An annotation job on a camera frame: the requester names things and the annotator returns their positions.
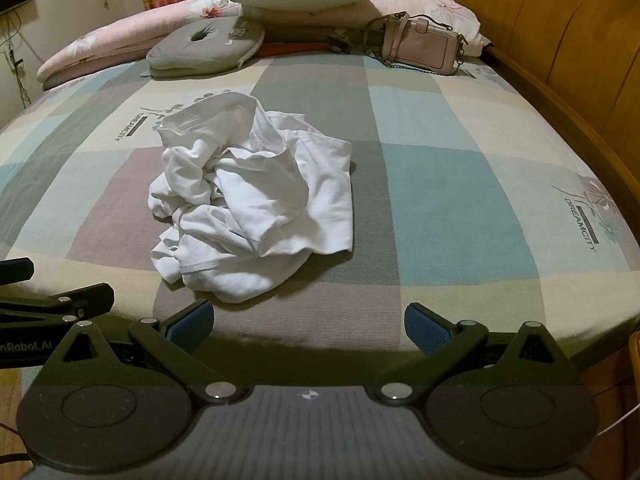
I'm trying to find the grey round cushion with hole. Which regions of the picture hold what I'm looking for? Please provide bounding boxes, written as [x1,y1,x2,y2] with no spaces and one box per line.
[146,15,267,80]

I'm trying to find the pink handbag with chain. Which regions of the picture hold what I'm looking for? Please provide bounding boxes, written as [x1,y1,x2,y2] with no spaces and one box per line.
[364,14,471,78]

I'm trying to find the wooden headboard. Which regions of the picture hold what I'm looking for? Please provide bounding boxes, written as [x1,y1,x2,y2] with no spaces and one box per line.
[439,0,640,241]

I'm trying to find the red cloth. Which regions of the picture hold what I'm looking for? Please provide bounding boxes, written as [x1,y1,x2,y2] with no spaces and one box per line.
[259,42,332,59]

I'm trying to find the dark patterned cloth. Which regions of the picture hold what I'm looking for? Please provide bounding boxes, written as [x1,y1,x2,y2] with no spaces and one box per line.
[327,30,363,57]

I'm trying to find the wall cables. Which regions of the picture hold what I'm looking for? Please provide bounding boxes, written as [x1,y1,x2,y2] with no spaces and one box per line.
[0,10,33,108]

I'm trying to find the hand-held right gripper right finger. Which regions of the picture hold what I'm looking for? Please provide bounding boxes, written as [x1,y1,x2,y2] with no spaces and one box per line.
[375,302,571,406]

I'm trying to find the white printed t-shirt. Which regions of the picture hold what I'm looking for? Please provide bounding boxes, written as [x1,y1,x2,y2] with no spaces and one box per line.
[147,91,356,305]

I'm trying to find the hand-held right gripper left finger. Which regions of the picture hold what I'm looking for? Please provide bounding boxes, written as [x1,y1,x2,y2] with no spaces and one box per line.
[45,299,243,406]

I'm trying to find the pastel checked bed sheet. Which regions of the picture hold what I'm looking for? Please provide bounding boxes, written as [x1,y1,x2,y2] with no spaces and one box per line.
[0,52,636,396]

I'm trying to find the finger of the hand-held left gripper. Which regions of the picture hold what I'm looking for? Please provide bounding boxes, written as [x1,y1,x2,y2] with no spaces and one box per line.
[0,258,34,287]
[0,282,116,323]

